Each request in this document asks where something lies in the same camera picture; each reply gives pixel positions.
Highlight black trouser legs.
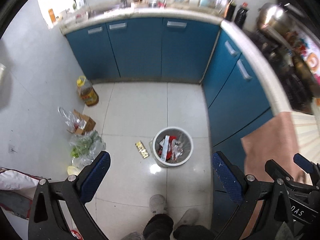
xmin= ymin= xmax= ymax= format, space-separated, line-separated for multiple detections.
xmin=142 ymin=212 xmax=216 ymax=240

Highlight blue kitchen cabinets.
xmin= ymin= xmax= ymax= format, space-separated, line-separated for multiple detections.
xmin=66 ymin=17 xmax=273 ymax=239

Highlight left grey slipper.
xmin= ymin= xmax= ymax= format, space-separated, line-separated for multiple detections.
xmin=149 ymin=194 xmax=168 ymax=215

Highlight red white sack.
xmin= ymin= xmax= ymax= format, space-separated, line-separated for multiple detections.
xmin=1 ymin=167 xmax=42 ymax=220

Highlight clear bag of greens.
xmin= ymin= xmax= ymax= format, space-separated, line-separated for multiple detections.
xmin=69 ymin=131 xmax=106 ymax=170

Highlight black gas stove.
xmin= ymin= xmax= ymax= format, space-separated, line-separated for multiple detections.
xmin=244 ymin=30 xmax=313 ymax=115

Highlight cooking oil bottle yellow cap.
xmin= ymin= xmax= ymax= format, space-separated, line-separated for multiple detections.
xmin=76 ymin=75 xmax=99 ymax=107

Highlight dark soy sauce bottle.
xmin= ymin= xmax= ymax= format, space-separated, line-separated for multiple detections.
xmin=224 ymin=0 xmax=236 ymax=21

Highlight pink cloth mat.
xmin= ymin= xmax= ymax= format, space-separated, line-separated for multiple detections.
xmin=240 ymin=112 xmax=313 ymax=238

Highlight grey slipper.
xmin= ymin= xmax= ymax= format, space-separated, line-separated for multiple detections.
xmin=177 ymin=208 xmax=200 ymax=227
xmin=149 ymin=194 xmax=168 ymax=215

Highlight steel pot with lid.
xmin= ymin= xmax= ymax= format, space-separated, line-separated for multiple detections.
xmin=257 ymin=3 xmax=292 ymax=35

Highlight right grey slipper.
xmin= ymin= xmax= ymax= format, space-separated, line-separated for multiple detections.
xmin=177 ymin=208 xmax=200 ymax=227

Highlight clear plastic bag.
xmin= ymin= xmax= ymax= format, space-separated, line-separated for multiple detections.
xmin=57 ymin=107 xmax=81 ymax=133

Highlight white round trash bin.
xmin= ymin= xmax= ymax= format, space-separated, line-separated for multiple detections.
xmin=149 ymin=127 xmax=194 ymax=167

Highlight yellow snack wrapper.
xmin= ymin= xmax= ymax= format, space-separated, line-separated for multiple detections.
xmin=135 ymin=141 xmax=149 ymax=159

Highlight red white food bag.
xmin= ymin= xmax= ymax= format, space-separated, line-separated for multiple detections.
xmin=158 ymin=135 xmax=177 ymax=161

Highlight brown cardboard box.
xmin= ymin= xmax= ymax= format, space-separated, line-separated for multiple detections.
xmin=66 ymin=109 xmax=96 ymax=135

